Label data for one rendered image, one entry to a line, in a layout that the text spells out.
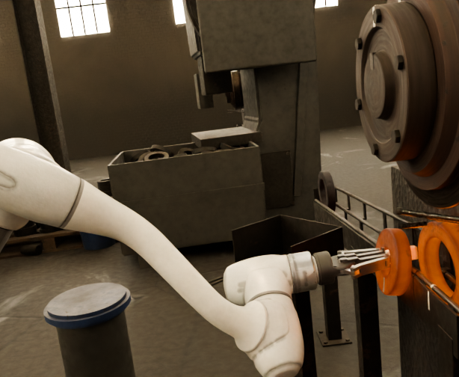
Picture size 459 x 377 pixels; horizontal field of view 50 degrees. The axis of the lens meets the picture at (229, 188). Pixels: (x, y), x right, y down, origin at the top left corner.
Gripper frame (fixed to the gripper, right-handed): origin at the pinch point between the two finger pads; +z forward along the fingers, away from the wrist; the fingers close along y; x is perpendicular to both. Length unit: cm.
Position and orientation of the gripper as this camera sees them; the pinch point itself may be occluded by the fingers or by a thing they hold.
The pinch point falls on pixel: (401, 254)
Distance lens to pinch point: 120.9
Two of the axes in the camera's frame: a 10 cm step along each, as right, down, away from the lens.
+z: 9.8, -1.7, -0.1
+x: -1.7, -9.7, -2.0
